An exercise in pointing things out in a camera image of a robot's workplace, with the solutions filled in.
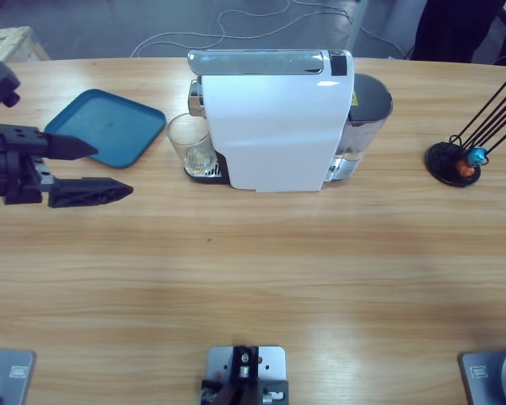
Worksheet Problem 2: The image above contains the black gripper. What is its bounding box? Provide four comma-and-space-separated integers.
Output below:
0, 124, 135, 210

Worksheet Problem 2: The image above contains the clear drinking glass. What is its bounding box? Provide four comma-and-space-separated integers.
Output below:
165, 112, 220, 178

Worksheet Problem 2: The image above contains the silver coffee machine lever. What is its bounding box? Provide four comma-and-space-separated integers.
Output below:
187, 49, 331, 76

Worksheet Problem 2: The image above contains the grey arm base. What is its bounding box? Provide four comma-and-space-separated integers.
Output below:
0, 346, 38, 405
458, 348, 506, 405

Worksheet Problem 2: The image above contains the white capsule coffee machine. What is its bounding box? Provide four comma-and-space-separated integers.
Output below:
186, 48, 359, 194

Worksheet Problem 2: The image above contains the blue coffee capsule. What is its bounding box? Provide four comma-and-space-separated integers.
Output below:
466, 147, 489, 166

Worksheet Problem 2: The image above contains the blue plastic tray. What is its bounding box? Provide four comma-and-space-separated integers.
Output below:
43, 88, 170, 170

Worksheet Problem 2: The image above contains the black drip tray metal grate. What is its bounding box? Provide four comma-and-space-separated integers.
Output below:
183, 151, 231, 186

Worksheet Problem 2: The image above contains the light wooden crate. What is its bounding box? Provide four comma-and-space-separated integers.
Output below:
0, 25, 51, 67

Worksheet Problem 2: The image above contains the clear water tank black lid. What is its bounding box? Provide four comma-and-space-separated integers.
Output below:
339, 73, 395, 164

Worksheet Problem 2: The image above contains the black capsule holder with rods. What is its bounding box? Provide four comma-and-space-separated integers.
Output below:
424, 70, 506, 188

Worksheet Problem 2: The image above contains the person in dark clothes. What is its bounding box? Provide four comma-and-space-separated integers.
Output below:
411, 0, 501, 62

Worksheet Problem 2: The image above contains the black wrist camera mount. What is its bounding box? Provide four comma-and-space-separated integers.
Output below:
0, 61, 22, 137

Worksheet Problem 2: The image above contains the long white floor cable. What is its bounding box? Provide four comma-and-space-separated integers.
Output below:
130, 0, 352, 58

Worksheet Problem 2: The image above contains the grey plate mount black post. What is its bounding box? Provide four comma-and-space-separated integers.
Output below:
199, 344, 291, 405

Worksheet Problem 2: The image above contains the grey metal post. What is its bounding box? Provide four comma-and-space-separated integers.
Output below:
344, 0, 370, 54

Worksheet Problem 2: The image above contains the short white floor cable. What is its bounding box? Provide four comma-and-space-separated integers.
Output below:
357, 25, 406, 59

